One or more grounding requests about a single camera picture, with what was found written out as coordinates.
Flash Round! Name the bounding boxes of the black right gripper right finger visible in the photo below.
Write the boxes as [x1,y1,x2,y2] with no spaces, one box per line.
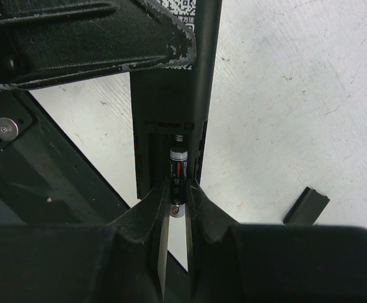
[184,180,367,302]

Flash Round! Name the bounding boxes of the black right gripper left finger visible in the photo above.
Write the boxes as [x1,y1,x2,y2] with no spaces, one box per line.
[0,181,170,302]

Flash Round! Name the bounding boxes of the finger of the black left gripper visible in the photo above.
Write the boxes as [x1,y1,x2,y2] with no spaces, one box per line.
[0,1,196,92]

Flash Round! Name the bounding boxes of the black battery cover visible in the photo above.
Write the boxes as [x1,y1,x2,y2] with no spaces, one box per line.
[282,187,330,226]

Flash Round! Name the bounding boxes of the black remote control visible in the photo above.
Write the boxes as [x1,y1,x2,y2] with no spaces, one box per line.
[130,1,222,199]

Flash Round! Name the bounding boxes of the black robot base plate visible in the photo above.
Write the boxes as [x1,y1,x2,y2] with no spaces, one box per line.
[0,92,128,224]

